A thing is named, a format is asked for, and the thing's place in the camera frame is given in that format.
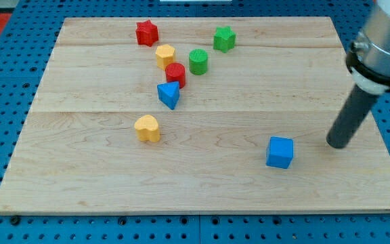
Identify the blue triangle block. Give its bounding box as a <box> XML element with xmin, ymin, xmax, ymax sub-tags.
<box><xmin>157</xmin><ymin>81</ymin><xmax>179</xmax><ymax>110</ymax></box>

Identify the red cylinder block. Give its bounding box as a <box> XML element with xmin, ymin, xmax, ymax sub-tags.
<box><xmin>165</xmin><ymin>62</ymin><xmax>186</xmax><ymax>89</ymax></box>

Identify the blue cube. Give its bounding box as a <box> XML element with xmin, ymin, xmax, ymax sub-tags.
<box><xmin>266</xmin><ymin>136</ymin><xmax>294</xmax><ymax>169</ymax></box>

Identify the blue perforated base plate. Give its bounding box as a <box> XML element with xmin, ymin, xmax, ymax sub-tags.
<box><xmin>0</xmin><ymin>0</ymin><xmax>390</xmax><ymax>243</ymax></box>

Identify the green star block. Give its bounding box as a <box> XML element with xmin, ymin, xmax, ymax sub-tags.
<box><xmin>213</xmin><ymin>26</ymin><xmax>236</xmax><ymax>53</ymax></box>

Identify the red star block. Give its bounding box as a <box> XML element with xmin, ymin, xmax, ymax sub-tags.
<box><xmin>135</xmin><ymin>20</ymin><xmax>158</xmax><ymax>47</ymax></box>

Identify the yellow hexagon block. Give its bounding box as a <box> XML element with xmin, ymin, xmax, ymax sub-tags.
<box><xmin>155</xmin><ymin>44</ymin><xmax>175</xmax><ymax>70</ymax></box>

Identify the yellow heart block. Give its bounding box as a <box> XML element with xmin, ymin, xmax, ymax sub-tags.
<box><xmin>134</xmin><ymin>115</ymin><xmax>160</xmax><ymax>142</ymax></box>

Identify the green cylinder block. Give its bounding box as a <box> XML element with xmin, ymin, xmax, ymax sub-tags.
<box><xmin>189</xmin><ymin>49</ymin><xmax>208</xmax><ymax>75</ymax></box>

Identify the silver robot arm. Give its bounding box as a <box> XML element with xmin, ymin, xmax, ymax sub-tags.
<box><xmin>346</xmin><ymin>0</ymin><xmax>390</xmax><ymax>96</ymax></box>

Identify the light wooden board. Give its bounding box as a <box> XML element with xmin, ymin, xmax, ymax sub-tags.
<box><xmin>0</xmin><ymin>17</ymin><xmax>390</xmax><ymax>216</ymax></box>

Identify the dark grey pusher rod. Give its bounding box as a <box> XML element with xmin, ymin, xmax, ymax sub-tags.
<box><xmin>326</xmin><ymin>85</ymin><xmax>379</xmax><ymax>148</ymax></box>

